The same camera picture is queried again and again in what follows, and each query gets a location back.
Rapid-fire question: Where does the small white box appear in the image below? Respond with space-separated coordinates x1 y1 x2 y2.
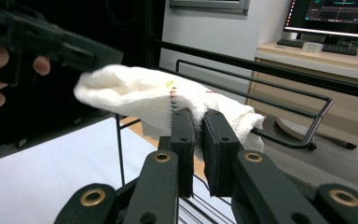
302 41 324 53

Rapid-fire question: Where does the black keyboard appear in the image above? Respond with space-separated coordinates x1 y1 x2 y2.
276 38 358 57

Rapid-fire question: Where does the black metal frame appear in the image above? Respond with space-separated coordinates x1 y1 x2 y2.
148 38 358 102

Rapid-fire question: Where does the grey chair base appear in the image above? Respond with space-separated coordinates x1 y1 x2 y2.
274 116 358 151

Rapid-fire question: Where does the white towel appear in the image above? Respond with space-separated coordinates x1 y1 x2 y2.
73 63 266 153

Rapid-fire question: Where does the grey framed panel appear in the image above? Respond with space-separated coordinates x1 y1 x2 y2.
169 0 251 16

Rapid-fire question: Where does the black wire rack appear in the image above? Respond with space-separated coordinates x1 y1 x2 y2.
115 59 335 224

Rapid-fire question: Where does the black curtain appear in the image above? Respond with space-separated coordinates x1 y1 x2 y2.
0 0 166 153

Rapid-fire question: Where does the light wooden desk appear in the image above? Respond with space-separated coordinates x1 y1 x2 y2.
247 41 358 152

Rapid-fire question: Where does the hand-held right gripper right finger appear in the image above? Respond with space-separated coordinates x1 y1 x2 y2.
200 108 245 198

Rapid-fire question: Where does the white table mat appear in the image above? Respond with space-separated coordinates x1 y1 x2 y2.
0 117 237 224

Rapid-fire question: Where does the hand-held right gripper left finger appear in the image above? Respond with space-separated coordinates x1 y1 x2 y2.
158 106 197 199

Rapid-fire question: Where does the computer monitor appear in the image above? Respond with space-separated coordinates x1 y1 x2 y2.
283 0 358 46

